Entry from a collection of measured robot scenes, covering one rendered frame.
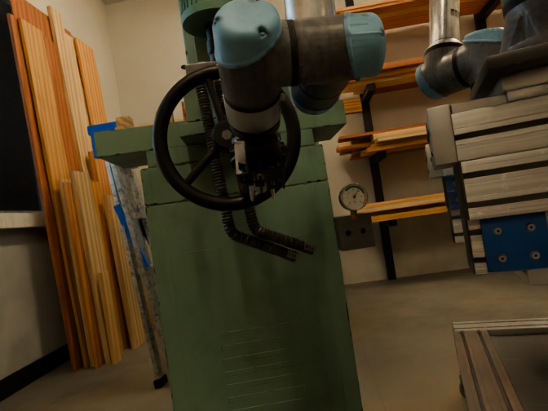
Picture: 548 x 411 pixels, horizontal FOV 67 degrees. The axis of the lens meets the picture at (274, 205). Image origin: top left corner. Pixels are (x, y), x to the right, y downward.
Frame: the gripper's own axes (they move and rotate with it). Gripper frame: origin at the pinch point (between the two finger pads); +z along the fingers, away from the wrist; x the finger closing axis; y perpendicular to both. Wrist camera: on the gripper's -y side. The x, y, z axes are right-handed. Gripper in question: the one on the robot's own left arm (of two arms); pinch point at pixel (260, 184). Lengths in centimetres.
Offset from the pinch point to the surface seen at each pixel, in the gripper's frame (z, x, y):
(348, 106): 24, 27, -39
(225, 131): -2.4, -5.5, -11.3
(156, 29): 165, -72, -285
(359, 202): 18.0, 21.8, -4.2
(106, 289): 147, -86, -44
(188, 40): 24, -17, -75
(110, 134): 11.4, -33.5, -26.4
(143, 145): 13.1, -26.2, -23.6
